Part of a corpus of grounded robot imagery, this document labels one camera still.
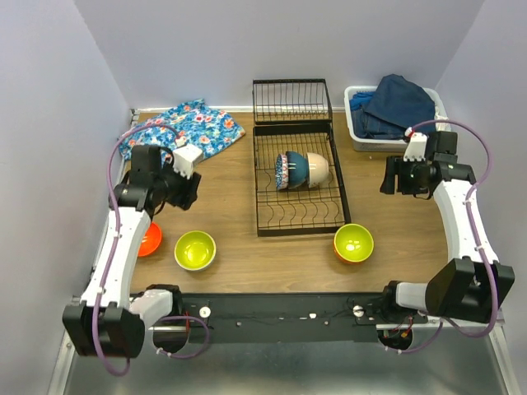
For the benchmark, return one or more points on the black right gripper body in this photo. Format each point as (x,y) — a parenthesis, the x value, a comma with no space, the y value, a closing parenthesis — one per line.
(409,176)

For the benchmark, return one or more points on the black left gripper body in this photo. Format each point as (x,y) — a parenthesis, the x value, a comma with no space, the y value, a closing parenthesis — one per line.
(174,186)

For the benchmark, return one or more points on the yellow-green bowl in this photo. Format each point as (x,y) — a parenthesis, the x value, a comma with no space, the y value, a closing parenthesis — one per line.
(195,251)

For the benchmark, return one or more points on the green orange bowl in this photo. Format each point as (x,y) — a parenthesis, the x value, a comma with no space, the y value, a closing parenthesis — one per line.
(353,243)

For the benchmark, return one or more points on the white bowl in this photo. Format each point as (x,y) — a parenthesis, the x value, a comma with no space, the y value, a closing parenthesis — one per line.
(318,169)

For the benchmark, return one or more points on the dark glazed bowl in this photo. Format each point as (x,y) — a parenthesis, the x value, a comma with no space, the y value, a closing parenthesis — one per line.
(298,169)

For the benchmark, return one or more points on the blue triangle pattern bowl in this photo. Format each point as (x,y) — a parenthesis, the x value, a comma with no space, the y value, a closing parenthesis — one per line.
(281,172)

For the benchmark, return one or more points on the black wire dish rack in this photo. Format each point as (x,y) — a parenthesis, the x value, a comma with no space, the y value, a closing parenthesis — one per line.
(295,115)

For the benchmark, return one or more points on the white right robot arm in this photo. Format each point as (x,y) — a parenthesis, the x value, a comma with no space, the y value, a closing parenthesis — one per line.
(473,283)

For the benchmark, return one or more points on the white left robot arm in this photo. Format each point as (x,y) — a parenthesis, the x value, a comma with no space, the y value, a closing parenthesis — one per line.
(133,204)

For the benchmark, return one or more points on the blue floral cloth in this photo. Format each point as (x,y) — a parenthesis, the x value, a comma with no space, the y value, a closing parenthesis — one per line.
(193,122)

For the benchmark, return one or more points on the dark blue jeans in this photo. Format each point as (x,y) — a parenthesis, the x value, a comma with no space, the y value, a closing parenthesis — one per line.
(395,105)

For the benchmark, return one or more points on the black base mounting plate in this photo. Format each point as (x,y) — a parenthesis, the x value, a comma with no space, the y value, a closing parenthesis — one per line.
(295,317)

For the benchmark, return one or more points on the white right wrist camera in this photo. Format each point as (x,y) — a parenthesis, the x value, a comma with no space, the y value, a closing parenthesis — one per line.
(416,147)

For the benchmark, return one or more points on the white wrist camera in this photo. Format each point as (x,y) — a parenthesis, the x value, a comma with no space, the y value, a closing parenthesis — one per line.
(186,158)
(416,147)

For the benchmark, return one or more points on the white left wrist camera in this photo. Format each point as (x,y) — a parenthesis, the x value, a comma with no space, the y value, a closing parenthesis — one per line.
(186,158)

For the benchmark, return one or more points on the aluminium frame rail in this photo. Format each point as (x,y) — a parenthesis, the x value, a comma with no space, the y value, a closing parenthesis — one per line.
(494,325)

